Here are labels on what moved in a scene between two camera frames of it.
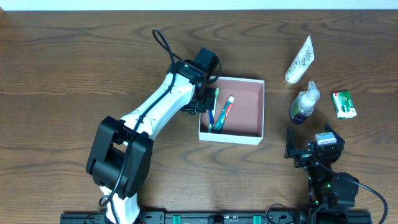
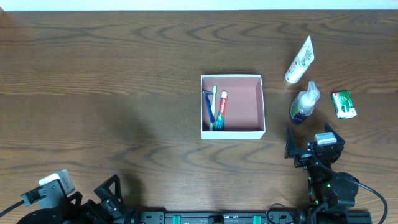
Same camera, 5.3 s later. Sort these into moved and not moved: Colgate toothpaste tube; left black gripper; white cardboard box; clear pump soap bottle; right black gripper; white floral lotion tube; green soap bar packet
Moved: left black gripper; Colgate toothpaste tube; white cardboard box
Not moved: white floral lotion tube; green soap bar packet; clear pump soap bottle; right black gripper
